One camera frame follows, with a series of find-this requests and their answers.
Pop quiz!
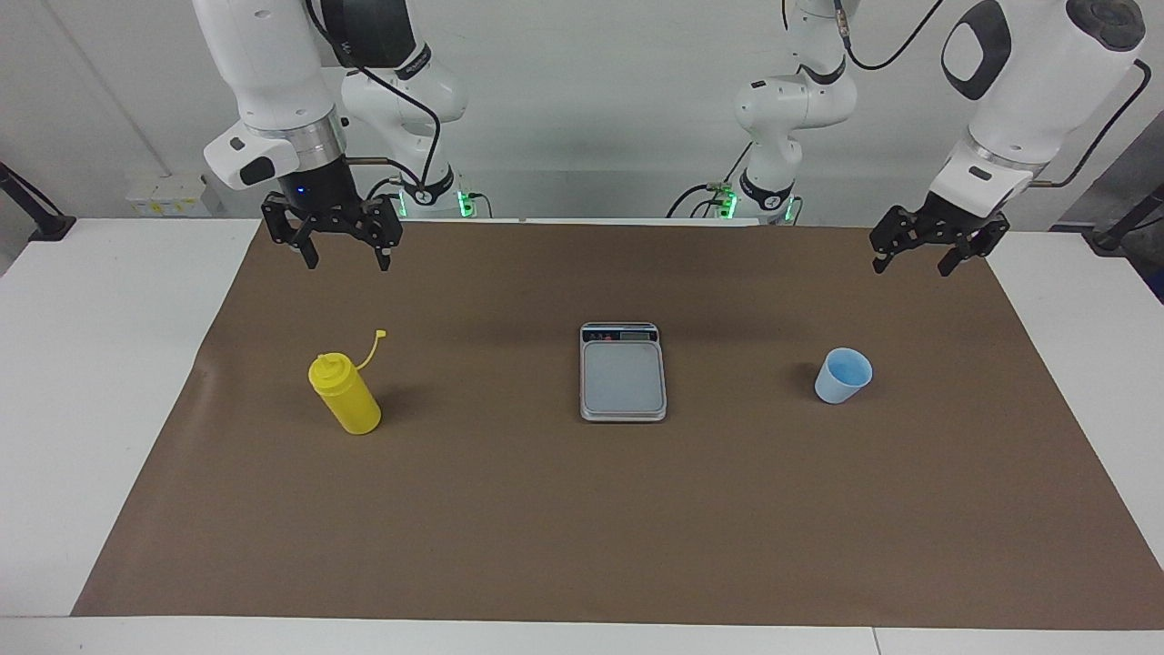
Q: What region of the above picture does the brown paper mat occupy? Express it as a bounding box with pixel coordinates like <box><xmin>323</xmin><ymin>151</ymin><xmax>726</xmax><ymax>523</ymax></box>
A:
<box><xmin>71</xmin><ymin>218</ymin><xmax>1164</xmax><ymax>630</ymax></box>

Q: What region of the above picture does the silver digital kitchen scale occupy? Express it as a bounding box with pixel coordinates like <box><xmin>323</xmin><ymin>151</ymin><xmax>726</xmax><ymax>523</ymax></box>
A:
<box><xmin>579</xmin><ymin>321</ymin><xmax>667</xmax><ymax>423</ymax></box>

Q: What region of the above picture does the black shoulder cable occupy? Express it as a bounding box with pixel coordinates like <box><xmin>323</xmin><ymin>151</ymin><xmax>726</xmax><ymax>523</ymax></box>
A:
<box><xmin>832</xmin><ymin>0</ymin><xmax>947</xmax><ymax>71</ymax></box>

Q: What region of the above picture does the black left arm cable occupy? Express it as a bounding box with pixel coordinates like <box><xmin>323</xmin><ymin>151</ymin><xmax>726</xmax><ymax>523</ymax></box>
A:
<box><xmin>1028</xmin><ymin>59</ymin><xmax>1152</xmax><ymax>189</ymax></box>

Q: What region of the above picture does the black clamp stand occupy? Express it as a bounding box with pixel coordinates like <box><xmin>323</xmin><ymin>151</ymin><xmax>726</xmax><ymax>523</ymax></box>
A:
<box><xmin>0</xmin><ymin>162</ymin><xmax>76</xmax><ymax>242</ymax></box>
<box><xmin>1082</xmin><ymin>182</ymin><xmax>1164</xmax><ymax>253</ymax></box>

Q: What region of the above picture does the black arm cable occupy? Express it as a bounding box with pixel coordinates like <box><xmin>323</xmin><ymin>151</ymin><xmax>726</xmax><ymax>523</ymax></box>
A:
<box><xmin>306</xmin><ymin>0</ymin><xmax>444</xmax><ymax>212</ymax></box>
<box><xmin>1028</xmin><ymin>59</ymin><xmax>1152</xmax><ymax>189</ymax></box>

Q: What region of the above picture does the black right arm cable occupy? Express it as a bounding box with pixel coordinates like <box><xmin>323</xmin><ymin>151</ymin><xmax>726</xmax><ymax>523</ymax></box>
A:
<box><xmin>306</xmin><ymin>0</ymin><xmax>444</xmax><ymax>212</ymax></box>

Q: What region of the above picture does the white wall socket strip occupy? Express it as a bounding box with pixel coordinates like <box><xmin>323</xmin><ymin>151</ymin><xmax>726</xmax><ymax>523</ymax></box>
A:
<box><xmin>125</xmin><ymin>173</ymin><xmax>212</xmax><ymax>217</ymax></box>

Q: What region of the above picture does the yellow squeeze bottle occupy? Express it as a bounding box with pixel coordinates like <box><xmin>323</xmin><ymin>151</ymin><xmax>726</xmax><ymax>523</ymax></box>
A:
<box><xmin>308</xmin><ymin>329</ymin><xmax>388</xmax><ymax>436</ymax></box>

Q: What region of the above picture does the light blue plastic cup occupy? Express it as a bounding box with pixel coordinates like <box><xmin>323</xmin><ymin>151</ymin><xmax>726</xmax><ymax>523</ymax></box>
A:
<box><xmin>814</xmin><ymin>347</ymin><xmax>874</xmax><ymax>405</ymax></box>

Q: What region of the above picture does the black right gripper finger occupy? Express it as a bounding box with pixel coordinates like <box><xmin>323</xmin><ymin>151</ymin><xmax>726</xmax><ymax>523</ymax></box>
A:
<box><xmin>262</xmin><ymin>194</ymin><xmax>321</xmax><ymax>270</ymax></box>
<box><xmin>359</xmin><ymin>196</ymin><xmax>404</xmax><ymax>272</ymax></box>

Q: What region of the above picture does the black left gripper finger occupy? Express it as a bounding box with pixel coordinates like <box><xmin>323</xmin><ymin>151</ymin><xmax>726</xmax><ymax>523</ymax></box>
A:
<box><xmin>938</xmin><ymin>218</ymin><xmax>1010</xmax><ymax>277</ymax></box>
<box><xmin>869</xmin><ymin>207</ymin><xmax>924</xmax><ymax>274</ymax></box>

